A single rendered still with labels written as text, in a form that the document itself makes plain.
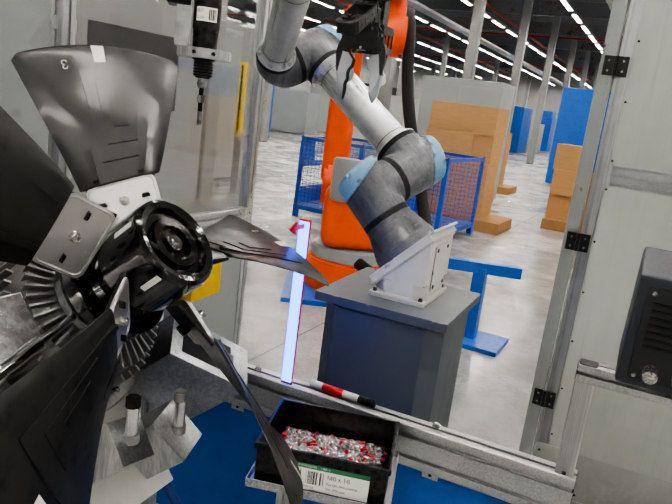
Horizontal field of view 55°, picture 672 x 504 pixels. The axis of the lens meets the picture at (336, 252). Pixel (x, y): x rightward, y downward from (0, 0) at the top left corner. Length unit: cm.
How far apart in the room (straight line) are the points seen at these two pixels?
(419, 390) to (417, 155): 53
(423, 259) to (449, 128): 748
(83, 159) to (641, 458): 231
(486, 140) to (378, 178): 726
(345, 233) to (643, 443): 265
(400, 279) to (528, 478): 50
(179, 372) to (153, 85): 42
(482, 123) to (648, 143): 629
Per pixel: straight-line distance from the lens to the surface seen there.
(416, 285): 143
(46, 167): 78
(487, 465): 121
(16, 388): 61
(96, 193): 91
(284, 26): 150
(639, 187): 252
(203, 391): 103
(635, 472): 279
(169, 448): 96
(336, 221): 465
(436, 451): 123
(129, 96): 98
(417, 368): 141
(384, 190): 147
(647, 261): 107
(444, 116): 889
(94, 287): 84
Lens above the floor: 141
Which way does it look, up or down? 13 degrees down
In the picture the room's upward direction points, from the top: 7 degrees clockwise
